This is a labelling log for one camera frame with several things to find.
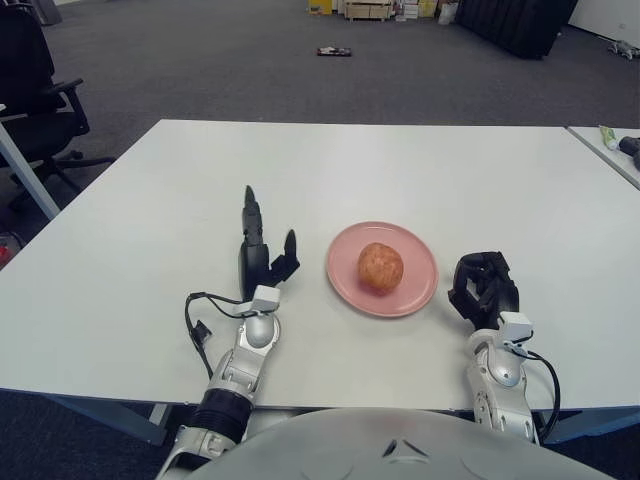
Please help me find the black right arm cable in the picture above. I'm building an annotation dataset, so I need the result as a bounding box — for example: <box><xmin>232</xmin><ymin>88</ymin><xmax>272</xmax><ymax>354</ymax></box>
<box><xmin>514</xmin><ymin>344</ymin><xmax>561</xmax><ymax>434</ymax></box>

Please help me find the black curtain partition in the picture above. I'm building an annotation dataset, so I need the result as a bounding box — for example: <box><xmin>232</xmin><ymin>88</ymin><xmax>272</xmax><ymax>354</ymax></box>
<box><xmin>453</xmin><ymin>0</ymin><xmax>580</xmax><ymax>61</ymax></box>

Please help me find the wooden crate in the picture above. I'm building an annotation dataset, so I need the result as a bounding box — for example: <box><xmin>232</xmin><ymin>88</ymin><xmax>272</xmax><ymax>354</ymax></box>
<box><xmin>343</xmin><ymin>0</ymin><xmax>392</xmax><ymax>22</ymax></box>

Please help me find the grey robot torso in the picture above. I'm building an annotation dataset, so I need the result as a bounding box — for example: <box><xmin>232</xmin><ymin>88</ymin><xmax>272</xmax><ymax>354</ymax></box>
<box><xmin>182</xmin><ymin>407</ymin><xmax>604</xmax><ymax>480</ymax></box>

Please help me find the red object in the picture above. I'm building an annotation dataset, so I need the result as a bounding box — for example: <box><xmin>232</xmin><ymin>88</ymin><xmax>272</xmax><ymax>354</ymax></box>
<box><xmin>0</xmin><ymin>232</ymin><xmax>24</xmax><ymax>269</ymax></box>

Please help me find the white neighbouring table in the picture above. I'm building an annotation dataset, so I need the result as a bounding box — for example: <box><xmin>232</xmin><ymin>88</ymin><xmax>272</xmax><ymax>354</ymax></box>
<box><xmin>564</xmin><ymin>124</ymin><xmax>640</xmax><ymax>191</ymax></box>

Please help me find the dark grey power tool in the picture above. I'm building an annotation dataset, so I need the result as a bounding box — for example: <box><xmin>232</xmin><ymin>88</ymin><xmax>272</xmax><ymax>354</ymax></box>
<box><xmin>618</xmin><ymin>134</ymin><xmax>640</xmax><ymax>172</ymax></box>

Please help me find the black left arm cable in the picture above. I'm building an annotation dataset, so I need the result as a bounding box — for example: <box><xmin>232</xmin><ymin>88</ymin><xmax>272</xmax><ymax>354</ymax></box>
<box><xmin>184</xmin><ymin>292</ymin><xmax>256</xmax><ymax>381</ymax></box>

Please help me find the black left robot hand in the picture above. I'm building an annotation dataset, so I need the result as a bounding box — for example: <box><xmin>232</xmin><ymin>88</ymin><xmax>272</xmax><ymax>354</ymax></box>
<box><xmin>237</xmin><ymin>184</ymin><xmax>302</xmax><ymax>303</ymax></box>

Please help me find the black office chair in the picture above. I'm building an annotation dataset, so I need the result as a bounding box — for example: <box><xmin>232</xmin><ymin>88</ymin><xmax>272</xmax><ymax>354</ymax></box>
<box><xmin>0</xmin><ymin>4</ymin><xmax>116</xmax><ymax>211</ymax></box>

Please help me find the red-yellow apple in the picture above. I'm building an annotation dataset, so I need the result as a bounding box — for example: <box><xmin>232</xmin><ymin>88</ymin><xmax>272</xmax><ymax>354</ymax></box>
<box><xmin>357</xmin><ymin>242</ymin><xmax>405</xmax><ymax>295</ymax></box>

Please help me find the grey cabinet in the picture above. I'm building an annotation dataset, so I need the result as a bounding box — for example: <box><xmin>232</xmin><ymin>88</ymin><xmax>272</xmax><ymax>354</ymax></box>
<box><xmin>34</xmin><ymin>0</ymin><xmax>63</xmax><ymax>25</ymax></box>

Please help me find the blue-grey table frame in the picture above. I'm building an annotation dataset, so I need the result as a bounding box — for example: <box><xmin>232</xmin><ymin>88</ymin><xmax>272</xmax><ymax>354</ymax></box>
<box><xmin>0</xmin><ymin>387</ymin><xmax>640</xmax><ymax>446</ymax></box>

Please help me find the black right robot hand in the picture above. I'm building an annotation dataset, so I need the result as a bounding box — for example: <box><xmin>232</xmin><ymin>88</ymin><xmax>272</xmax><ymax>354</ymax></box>
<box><xmin>446</xmin><ymin>250</ymin><xmax>521</xmax><ymax>332</ymax></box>

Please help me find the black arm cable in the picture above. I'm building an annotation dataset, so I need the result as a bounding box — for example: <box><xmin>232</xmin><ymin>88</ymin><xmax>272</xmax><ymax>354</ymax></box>
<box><xmin>184</xmin><ymin>292</ymin><xmax>256</xmax><ymax>381</ymax></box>
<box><xmin>514</xmin><ymin>344</ymin><xmax>561</xmax><ymax>434</ymax></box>

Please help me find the grey slanted desk leg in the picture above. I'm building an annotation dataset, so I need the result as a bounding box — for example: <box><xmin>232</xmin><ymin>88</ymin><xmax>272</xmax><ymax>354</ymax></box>
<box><xmin>0</xmin><ymin>119</ymin><xmax>60</xmax><ymax>221</ymax></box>

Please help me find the pink round plate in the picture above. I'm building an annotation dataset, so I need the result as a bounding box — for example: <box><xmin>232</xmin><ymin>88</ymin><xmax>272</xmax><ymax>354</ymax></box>
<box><xmin>327</xmin><ymin>221</ymin><xmax>440</xmax><ymax>319</ymax></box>

